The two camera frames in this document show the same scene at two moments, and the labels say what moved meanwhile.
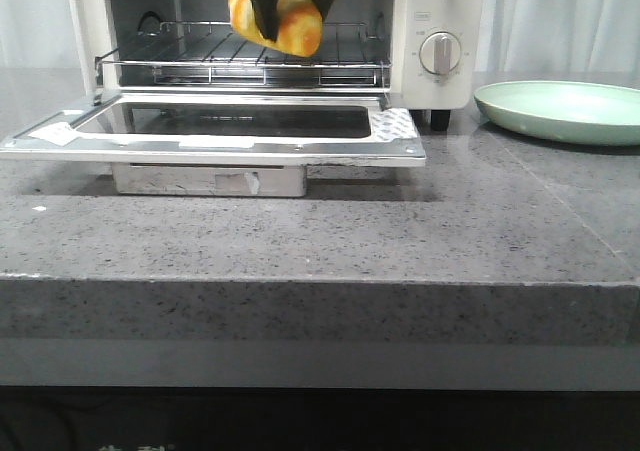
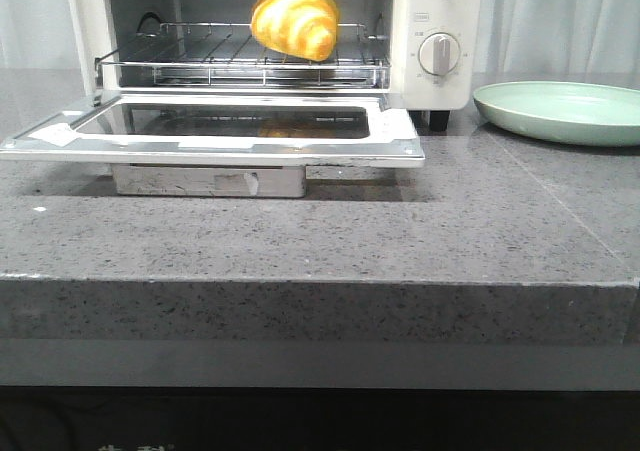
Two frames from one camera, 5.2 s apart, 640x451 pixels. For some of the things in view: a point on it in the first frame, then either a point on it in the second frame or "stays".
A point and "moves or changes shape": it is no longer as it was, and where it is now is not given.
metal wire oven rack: (210, 54) stays
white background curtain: (532, 22) stays
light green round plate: (575, 111) stays
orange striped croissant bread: (299, 27) moves or changes shape
